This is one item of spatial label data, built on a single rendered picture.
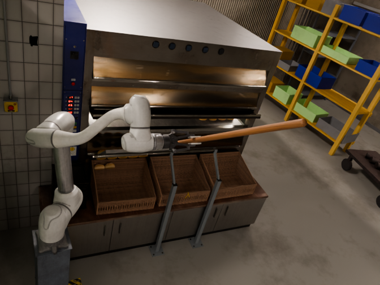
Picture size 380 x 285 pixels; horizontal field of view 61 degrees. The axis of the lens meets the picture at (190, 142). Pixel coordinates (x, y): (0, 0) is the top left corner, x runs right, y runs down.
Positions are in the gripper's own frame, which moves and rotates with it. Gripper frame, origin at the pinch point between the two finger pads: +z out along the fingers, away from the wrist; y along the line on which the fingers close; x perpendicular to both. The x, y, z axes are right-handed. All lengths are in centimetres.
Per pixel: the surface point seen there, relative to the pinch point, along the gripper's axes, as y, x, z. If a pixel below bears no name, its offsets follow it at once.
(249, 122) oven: -26, -137, 149
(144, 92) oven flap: -53, -120, 16
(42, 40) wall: -83, -95, -69
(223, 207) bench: 68, -144, 110
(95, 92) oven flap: -51, -121, -27
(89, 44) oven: -83, -94, -36
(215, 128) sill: -20, -142, 105
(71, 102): -43, -123, -47
